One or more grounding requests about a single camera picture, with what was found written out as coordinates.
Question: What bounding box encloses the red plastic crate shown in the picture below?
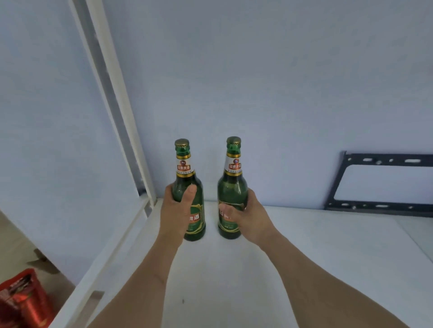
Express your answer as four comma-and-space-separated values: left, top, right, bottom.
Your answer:
0, 269, 55, 328

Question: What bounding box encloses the person's left forearm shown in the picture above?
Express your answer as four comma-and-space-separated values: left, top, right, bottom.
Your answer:
86, 233, 183, 328

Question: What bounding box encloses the person's right forearm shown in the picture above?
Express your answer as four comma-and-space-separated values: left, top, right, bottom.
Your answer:
260, 229, 412, 328

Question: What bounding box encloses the black metal wall bracket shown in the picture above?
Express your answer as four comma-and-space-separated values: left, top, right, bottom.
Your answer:
324, 151, 433, 218

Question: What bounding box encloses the person's left hand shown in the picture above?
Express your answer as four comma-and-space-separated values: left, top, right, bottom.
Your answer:
159, 184, 198, 249

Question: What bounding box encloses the person's right hand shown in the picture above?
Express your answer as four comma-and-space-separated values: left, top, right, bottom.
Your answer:
218, 188, 280, 252

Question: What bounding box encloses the white metal shelf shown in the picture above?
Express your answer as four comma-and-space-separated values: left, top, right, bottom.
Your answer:
47, 0, 433, 328

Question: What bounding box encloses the green glass beer bottle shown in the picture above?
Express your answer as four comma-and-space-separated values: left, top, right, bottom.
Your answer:
171, 138, 207, 242
217, 136, 249, 241

